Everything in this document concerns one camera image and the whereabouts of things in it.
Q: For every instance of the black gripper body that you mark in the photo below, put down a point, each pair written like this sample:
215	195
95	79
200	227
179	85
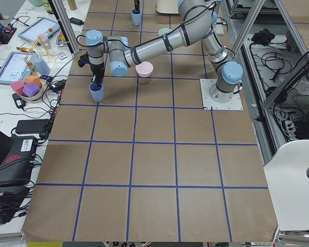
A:
96	69

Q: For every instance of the blue cup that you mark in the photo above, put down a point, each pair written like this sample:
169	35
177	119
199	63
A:
136	16
97	92

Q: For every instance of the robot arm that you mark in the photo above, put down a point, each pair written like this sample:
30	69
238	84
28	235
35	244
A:
197	26

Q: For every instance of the mint green bowl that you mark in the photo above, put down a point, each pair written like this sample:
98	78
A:
164	32

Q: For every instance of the pink bowl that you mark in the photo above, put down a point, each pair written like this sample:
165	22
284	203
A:
144	69

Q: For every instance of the black power adapter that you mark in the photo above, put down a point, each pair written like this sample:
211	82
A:
76	21

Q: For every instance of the bowl of foam blocks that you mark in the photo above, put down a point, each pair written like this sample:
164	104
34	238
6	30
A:
30	90

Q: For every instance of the pale pink cup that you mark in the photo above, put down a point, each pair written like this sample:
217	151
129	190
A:
43	38

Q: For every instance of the teach pendant tablet far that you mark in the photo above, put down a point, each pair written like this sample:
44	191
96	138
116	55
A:
41	26

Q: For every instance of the teach pendant tablet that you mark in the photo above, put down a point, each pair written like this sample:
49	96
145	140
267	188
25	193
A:
14	68
41	26

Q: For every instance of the teach pendant tablet near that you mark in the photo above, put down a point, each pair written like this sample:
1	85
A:
14	68

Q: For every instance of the white chair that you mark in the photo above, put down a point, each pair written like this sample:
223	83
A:
289	185

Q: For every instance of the gold wire rack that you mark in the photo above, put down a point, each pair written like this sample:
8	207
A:
39	58

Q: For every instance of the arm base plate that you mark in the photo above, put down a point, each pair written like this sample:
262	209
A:
218	28
213	99

